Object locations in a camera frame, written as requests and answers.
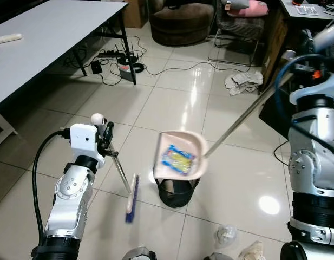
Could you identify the pink broom with blue bristles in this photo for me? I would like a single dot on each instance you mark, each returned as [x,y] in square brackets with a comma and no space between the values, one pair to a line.
[132,201]

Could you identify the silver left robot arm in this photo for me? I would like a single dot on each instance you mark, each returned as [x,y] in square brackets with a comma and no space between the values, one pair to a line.
[66,189]

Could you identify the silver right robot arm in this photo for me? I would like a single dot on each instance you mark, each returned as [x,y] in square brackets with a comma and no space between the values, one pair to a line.
[313,162]

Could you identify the grey red floor device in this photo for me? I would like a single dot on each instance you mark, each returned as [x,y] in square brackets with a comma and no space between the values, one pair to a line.
[130,69]

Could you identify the black desk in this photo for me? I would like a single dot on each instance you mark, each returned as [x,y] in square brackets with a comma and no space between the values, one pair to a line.
[296,27]

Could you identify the clear blister pack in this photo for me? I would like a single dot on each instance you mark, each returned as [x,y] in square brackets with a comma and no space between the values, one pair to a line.
[307,10]

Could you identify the black power adapter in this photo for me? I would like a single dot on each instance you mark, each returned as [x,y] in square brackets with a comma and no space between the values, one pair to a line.
[96,67]

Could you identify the blue yellow snack wrapper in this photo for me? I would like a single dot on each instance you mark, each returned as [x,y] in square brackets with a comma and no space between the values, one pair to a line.
[177,158]

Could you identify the crumpled grey white cloth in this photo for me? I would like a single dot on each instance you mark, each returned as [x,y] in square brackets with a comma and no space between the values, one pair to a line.
[243,82]

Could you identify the black round trash bin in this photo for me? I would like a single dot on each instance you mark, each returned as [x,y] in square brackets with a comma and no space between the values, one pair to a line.
[176,194]

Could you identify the black power strip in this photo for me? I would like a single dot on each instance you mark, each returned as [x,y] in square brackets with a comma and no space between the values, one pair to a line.
[117,54]

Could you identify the metal chair with pink cushion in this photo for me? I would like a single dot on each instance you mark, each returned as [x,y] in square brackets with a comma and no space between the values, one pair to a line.
[242,11]

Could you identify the robot left leg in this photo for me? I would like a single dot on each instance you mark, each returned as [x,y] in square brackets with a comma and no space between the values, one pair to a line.
[138,254]

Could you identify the robot leg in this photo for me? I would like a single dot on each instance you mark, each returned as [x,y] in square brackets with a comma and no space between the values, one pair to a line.
[299,252]
[138,254]

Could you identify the grey table with black legs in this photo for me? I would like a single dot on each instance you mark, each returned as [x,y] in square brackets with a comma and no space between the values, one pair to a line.
[47,38]

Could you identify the brown cardboard box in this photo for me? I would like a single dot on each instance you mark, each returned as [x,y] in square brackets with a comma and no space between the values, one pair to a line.
[136,13]

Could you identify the brown round ottoman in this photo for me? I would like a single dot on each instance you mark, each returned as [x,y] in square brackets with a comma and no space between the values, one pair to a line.
[182,24]

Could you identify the white oblong object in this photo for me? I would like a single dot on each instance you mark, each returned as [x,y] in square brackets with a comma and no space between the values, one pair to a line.
[8,38]

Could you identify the crushed clear plastic bottle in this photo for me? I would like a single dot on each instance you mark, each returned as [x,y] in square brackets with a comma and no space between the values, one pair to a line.
[227,235]

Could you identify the robot right leg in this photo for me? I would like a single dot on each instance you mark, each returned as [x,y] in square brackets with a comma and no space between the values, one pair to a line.
[299,252]

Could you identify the crumpled beige paper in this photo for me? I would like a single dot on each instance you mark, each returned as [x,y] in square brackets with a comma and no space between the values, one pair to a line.
[252,251]

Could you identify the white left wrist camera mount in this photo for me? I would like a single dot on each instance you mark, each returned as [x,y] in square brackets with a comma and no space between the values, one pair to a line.
[83,138]

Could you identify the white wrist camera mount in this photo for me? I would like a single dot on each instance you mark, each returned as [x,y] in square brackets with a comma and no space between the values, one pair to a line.
[318,89]
[83,138]

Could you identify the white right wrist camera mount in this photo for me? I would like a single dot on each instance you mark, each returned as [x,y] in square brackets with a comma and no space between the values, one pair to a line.
[318,89]

